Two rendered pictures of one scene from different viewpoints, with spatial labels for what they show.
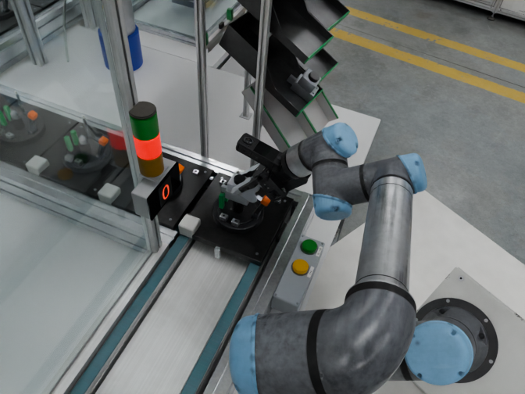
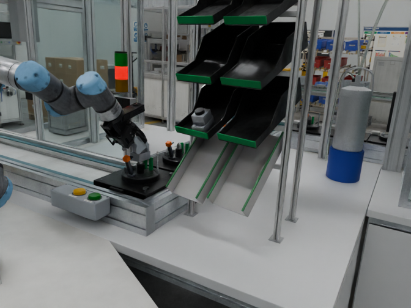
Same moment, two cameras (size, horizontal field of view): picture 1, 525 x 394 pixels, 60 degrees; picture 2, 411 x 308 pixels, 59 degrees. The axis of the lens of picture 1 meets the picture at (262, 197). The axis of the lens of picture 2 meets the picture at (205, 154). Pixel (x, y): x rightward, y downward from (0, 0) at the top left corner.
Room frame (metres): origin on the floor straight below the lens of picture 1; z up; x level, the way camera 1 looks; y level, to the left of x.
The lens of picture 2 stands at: (1.25, -1.15, 1.45)
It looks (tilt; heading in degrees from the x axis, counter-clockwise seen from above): 17 degrees down; 100
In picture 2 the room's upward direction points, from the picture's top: 3 degrees clockwise
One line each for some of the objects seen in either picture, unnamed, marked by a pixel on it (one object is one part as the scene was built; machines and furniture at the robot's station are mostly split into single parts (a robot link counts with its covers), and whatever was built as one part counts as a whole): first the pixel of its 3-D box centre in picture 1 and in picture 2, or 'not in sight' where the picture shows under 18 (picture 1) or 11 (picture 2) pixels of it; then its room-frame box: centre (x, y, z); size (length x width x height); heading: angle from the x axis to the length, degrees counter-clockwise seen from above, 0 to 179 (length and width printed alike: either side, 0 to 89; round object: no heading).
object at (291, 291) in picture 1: (298, 274); (79, 201); (0.64, -0.12, 0.93); 0.21 x 0.07 x 0.06; 161
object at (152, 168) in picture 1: (150, 160); (121, 85); (0.65, 0.23, 1.29); 0.05 x 0.05 x 0.05
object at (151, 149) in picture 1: (148, 142); (121, 72); (0.65, 0.23, 1.34); 0.05 x 0.05 x 0.05
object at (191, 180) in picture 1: (155, 172); (178, 151); (0.87, 0.30, 1.01); 0.24 x 0.24 x 0.13; 71
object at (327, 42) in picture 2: not in sight; (334, 74); (2.52, 7.60, 0.94); 1.34 x 0.93 x 1.87; 156
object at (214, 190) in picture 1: (237, 215); (140, 179); (0.79, 0.06, 0.96); 0.24 x 0.24 x 0.02; 71
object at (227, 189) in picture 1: (236, 186); (142, 150); (0.79, 0.07, 1.08); 0.08 x 0.04 x 0.07; 71
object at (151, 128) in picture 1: (144, 122); (121, 59); (0.65, 0.23, 1.39); 0.05 x 0.05 x 0.05
